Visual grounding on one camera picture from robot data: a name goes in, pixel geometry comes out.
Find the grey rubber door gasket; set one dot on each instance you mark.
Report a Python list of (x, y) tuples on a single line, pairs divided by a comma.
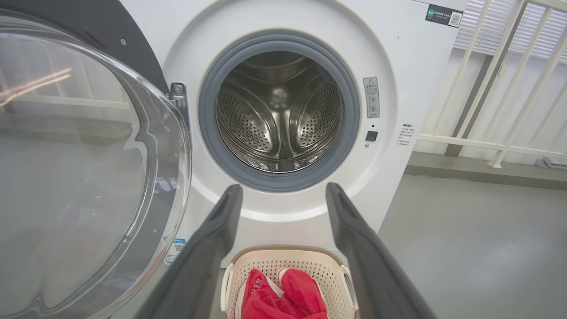
[(208, 124)]

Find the white front-load washing machine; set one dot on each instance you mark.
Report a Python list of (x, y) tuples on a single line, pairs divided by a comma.
[(398, 66)]

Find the black QR code sticker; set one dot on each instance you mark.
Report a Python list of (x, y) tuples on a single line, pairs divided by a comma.
[(443, 15)]

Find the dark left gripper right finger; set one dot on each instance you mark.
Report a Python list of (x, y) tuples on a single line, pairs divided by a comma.
[(372, 266)]

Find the washing machine door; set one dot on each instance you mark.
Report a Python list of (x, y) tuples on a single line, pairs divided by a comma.
[(88, 177)]

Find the white window blinds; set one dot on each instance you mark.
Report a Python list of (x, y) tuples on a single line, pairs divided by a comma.
[(500, 26)]

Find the grey warning sticker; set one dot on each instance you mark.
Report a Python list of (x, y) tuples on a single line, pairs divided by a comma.
[(371, 97)]

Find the small printed text sticker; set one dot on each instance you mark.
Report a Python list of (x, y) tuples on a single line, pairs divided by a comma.
[(405, 135)]

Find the grey raised floor ledge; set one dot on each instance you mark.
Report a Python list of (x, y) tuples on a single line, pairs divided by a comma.
[(487, 175)]

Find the stainless steel washing machine drum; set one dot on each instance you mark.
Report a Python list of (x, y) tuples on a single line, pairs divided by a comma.
[(248, 128)]

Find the red and white garment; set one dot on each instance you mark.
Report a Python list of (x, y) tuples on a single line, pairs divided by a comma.
[(301, 292)]

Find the cream perforated basket brown rim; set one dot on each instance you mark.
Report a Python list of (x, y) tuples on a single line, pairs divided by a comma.
[(266, 259)]

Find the blue energy label sticker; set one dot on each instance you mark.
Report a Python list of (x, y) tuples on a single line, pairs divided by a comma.
[(175, 250)]

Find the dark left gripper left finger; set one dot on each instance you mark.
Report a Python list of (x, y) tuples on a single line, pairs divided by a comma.
[(199, 266)]

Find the black door lock latch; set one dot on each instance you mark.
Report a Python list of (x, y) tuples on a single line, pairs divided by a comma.
[(371, 136)]

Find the white window railing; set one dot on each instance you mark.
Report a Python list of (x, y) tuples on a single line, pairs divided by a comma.
[(469, 142)]

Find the metal door hinge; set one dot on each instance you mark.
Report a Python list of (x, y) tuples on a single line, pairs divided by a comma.
[(178, 91)]

